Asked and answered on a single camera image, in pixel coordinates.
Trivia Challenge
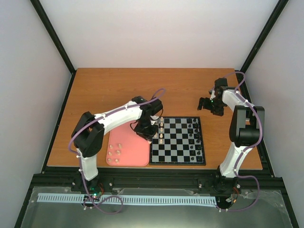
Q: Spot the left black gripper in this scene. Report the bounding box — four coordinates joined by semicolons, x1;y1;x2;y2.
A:
134;118;159;141

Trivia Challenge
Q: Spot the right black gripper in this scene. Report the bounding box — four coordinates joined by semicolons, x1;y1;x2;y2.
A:
197;97;225;116

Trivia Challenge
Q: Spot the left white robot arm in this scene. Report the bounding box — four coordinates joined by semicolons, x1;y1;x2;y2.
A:
68;96;163;191

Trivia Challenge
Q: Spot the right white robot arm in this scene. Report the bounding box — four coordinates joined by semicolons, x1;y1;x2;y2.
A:
197;78;265;193

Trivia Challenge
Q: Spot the black white chess board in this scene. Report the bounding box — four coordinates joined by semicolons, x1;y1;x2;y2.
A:
150;116;206;166

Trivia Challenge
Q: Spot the pink plastic tray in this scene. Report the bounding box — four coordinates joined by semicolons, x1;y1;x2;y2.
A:
106;121;150;167

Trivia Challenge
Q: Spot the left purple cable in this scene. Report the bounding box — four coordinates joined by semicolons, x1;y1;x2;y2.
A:
68;88;166;214

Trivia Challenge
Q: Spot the black aluminium frame rail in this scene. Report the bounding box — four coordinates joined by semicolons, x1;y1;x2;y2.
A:
30;167;286;195

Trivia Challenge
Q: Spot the light blue slotted cable duct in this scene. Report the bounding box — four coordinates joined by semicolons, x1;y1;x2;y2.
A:
37;193;217;207

